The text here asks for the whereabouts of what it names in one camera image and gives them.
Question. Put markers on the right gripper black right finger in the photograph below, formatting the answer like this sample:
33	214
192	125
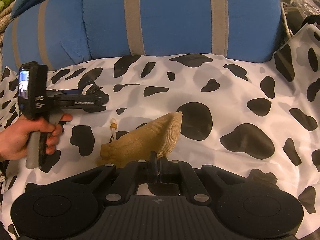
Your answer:
169	171

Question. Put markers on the person left hand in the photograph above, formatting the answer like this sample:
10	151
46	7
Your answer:
14	139

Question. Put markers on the knitted beige blanket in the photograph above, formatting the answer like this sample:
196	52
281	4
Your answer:
5	17

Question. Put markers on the black and white bundle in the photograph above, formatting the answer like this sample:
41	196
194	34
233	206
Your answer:
87	85

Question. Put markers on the tan drawstring pouch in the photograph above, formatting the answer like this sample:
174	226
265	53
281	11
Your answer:
160	136

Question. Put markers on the clutter pile plastic bags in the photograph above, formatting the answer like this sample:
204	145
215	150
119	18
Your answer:
295	14

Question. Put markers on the cow print blanket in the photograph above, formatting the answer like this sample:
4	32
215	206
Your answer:
258	120

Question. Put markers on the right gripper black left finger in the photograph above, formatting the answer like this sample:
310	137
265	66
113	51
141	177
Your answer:
149	169

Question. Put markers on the blue striped cushion right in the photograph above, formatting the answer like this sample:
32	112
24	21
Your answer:
246	30

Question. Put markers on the blue striped cushion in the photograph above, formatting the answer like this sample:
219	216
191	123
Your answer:
50	32
246	30

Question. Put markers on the blue striped cushion left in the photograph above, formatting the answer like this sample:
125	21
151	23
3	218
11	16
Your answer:
50	32

